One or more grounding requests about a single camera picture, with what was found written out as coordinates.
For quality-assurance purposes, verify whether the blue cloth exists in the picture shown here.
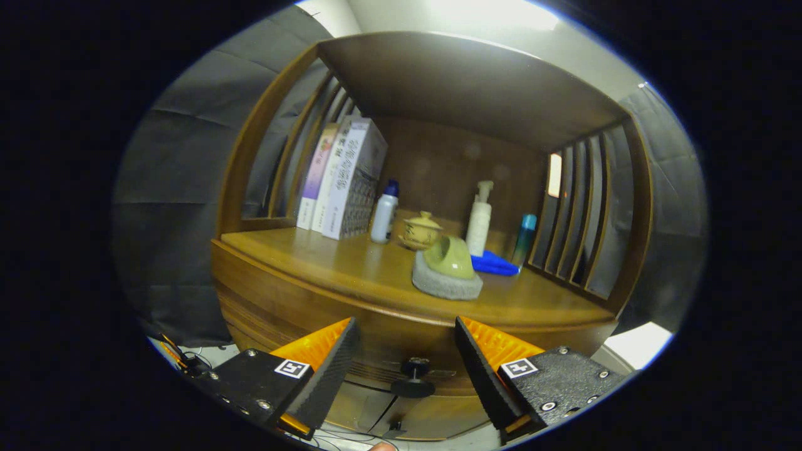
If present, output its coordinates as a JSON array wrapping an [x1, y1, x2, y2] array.
[[470, 249, 521, 277]]

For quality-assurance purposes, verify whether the purple book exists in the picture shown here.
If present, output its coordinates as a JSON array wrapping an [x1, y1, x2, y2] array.
[[296, 122, 339, 231]]

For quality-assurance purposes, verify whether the black drawer knob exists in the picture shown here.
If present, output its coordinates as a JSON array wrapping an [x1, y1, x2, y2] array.
[[391, 357, 436, 399]]

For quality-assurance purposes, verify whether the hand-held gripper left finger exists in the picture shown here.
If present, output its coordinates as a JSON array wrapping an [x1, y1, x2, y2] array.
[[191, 316, 362, 439]]

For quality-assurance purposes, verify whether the green scrub brush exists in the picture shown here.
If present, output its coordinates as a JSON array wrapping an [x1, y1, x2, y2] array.
[[412, 235, 484, 301]]

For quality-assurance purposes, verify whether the teal bottle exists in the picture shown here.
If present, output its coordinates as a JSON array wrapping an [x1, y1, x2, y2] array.
[[511, 214, 538, 271]]

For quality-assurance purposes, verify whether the wooden cabinet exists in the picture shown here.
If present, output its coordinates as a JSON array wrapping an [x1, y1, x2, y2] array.
[[210, 31, 655, 442]]

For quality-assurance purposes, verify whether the white pump bottle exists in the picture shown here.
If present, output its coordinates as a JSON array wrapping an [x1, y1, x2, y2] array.
[[465, 180, 494, 257]]

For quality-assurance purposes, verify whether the yellow lidded teacup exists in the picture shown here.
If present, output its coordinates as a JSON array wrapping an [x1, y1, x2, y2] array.
[[398, 211, 443, 251]]

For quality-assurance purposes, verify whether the white bottle blue cap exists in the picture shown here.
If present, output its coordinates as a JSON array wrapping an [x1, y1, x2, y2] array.
[[370, 180, 400, 244]]

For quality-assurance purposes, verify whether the orange handled tool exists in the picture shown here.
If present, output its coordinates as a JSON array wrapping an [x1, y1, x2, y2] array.
[[160, 334, 189, 370]]

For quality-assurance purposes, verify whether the wooden countertop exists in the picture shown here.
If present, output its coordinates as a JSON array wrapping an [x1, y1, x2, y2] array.
[[221, 210, 618, 326]]

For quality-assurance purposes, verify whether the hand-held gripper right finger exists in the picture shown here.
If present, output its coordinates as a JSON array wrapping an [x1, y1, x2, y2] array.
[[454, 315, 630, 447]]

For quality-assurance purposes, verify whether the white patterned book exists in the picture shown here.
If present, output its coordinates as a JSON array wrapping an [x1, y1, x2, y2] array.
[[321, 117, 388, 241]]

